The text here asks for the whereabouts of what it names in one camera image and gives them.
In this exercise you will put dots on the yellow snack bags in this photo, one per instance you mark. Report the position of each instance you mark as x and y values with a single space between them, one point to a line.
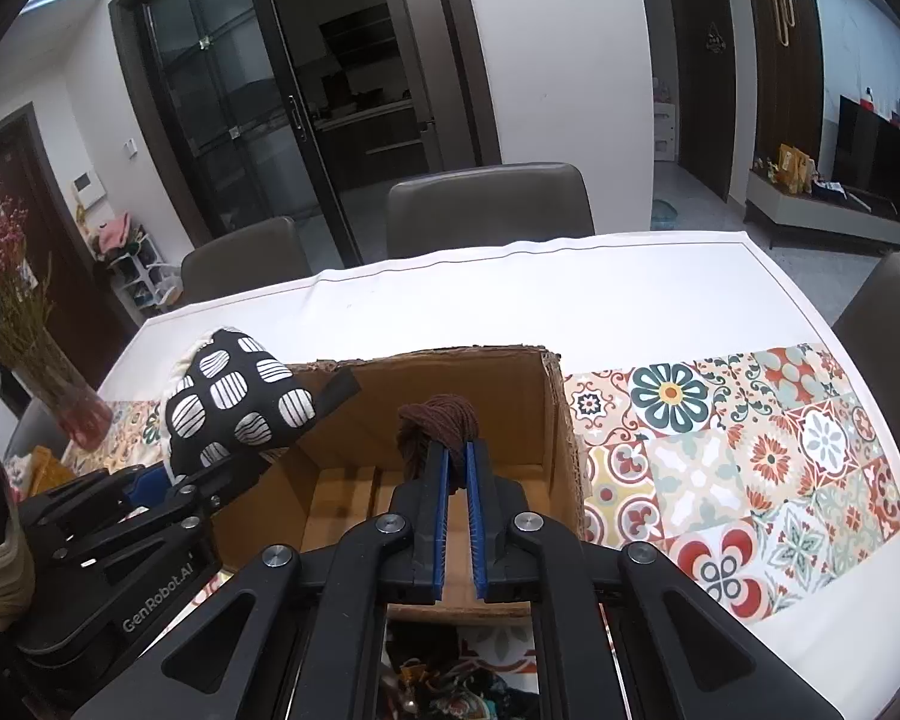
791 169

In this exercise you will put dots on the black white patterned oven mitt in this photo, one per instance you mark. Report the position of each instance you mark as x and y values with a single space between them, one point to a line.
232 390

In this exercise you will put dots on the floral tile patterned tablecloth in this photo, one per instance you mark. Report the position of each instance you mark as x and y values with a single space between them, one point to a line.
645 292

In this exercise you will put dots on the white wall intercom panel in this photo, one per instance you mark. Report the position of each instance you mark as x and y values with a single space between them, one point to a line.
88 190

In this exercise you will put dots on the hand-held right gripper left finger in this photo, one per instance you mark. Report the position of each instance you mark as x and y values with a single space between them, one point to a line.
440 525

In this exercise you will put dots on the teal basin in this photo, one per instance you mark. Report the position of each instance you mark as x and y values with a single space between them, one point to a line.
664 216

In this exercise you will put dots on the white shoe rack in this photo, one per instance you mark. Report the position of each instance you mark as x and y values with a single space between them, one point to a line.
146 277

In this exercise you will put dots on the pink hat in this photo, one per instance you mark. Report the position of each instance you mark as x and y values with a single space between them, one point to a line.
112 236

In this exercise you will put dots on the multicolour patterned scarf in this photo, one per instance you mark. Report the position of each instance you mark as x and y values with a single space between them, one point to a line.
465 701

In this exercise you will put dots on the white drawer unit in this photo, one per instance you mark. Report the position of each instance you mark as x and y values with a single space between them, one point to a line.
667 135

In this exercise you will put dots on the grey leather chair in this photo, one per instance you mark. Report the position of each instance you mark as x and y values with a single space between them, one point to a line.
487 210
889 345
240 262

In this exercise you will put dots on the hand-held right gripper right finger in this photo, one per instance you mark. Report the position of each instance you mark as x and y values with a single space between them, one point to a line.
475 525

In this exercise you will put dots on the glass vase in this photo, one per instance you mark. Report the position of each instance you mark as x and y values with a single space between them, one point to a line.
75 405

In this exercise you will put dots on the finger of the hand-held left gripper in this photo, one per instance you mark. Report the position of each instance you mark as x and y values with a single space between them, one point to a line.
147 484
187 502

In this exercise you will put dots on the yellow cloth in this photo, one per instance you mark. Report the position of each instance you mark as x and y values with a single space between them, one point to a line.
49 472

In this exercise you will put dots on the sliding glass door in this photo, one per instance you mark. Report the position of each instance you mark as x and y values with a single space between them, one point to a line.
217 90

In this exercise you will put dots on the cardboard box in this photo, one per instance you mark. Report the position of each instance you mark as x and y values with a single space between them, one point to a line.
345 420

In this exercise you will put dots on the brown knitted cloth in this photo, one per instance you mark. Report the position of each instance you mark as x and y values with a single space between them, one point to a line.
439 420

